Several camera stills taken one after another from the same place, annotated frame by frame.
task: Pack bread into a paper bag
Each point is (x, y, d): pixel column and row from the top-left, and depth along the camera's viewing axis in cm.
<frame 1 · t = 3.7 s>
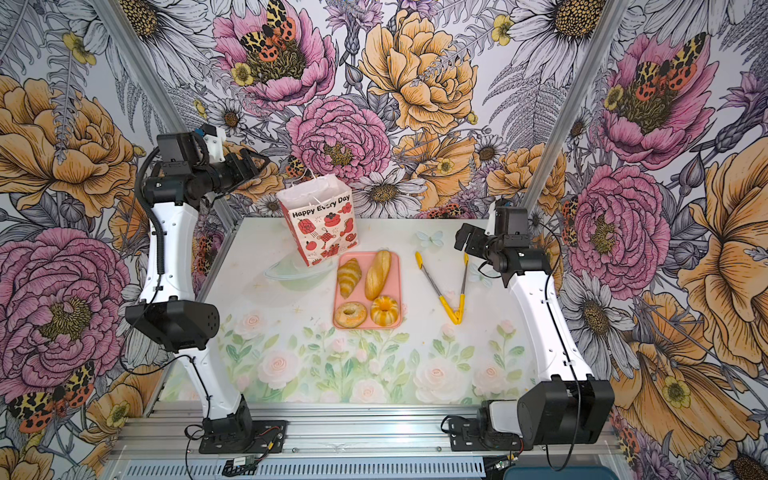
left hand: (260, 174, 78), fingers open
right hand: (468, 244, 79), fingers open
white red paper gift bag: (321, 213, 96), point 23 cm above the table
pink plastic tray: (393, 287, 105), on the table
croissant bread: (349, 273, 104), point 4 cm above the table
long bread roll: (377, 275, 103), point 4 cm above the table
glazed donut: (350, 315, 94), point 4 cm above the table
bundt cake bread: (384, 311, 94), point 5 cm above the table
yellow steel tongs: (450, 311, 96), point 3 cm above the table

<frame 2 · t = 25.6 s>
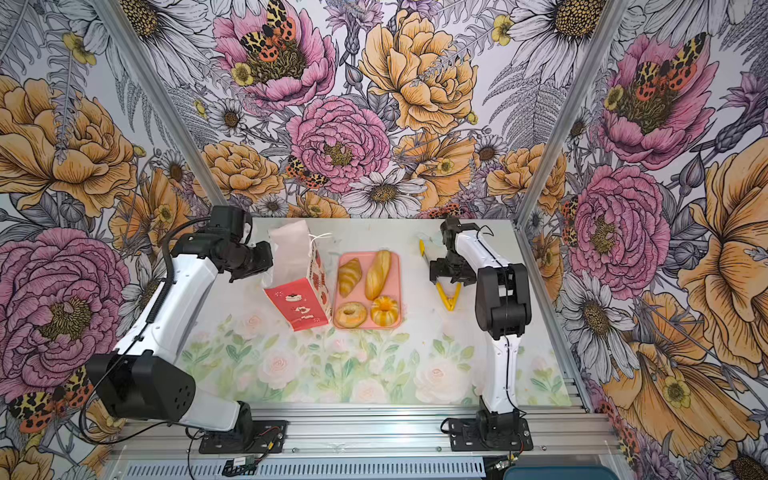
left hand: (268, 272, 80), fingers closed
right hand: (449, 285, 97), fingers open
white red paper gift bag: (296, 279, 75), point 27 cm above the table
yellow steel tongs: (450, 304, 98), point 2 cm above the table
the other named things where they were.

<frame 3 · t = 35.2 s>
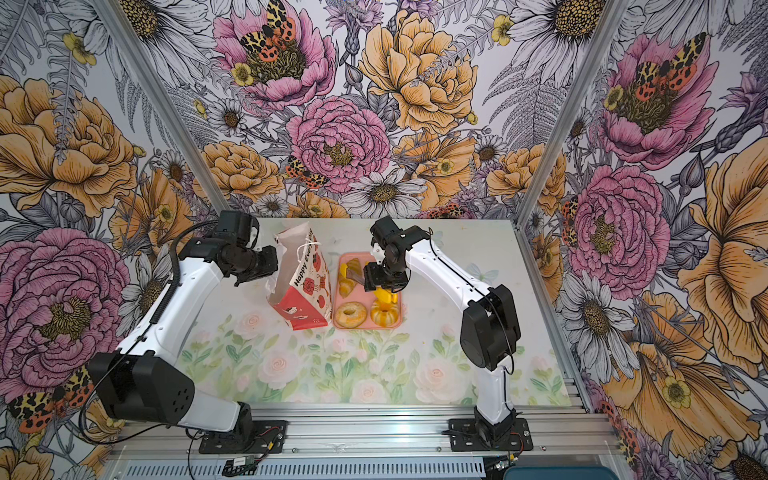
left hand: (273, 275, 81), fingers closed
right hand: (377, 291, 84), fingers open
yellow steel tongs: (381, 295, 79), point 21 cm above the table
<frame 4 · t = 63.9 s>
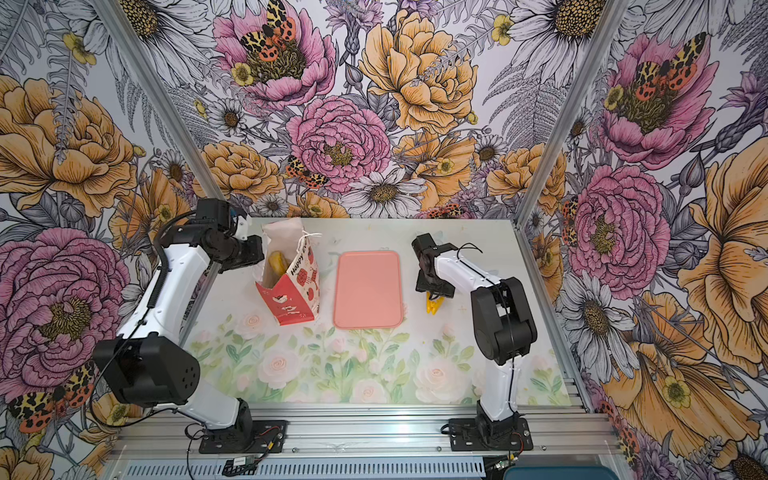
left hand: (261, 264, 82), fingers closed
right hand: (434, 295, 95), fingers open
yellow steel tongs: (432, 306, 89), point 10 cm above the table
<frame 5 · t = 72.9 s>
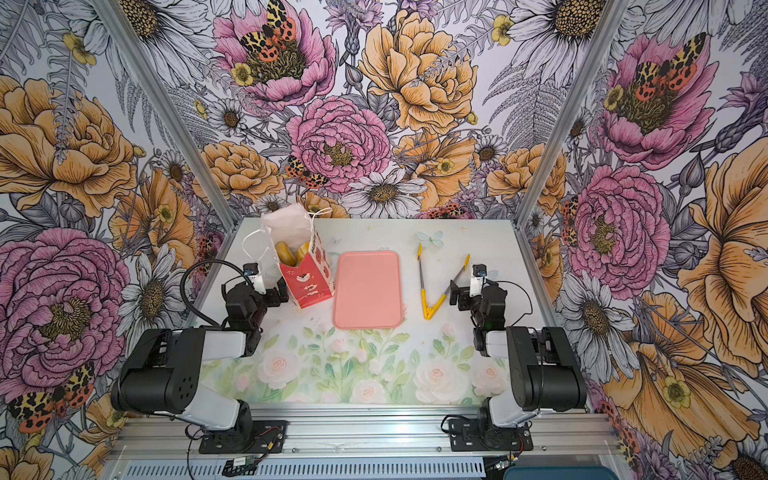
left hand: (270, 284, 94), fingers open
right hand: (465, 284, 94), fingers open
white red paper gift bag: (307, 270, 83), point 22 cm above the table
long bread roll: (303, 250, 98), point 14 cm above the table
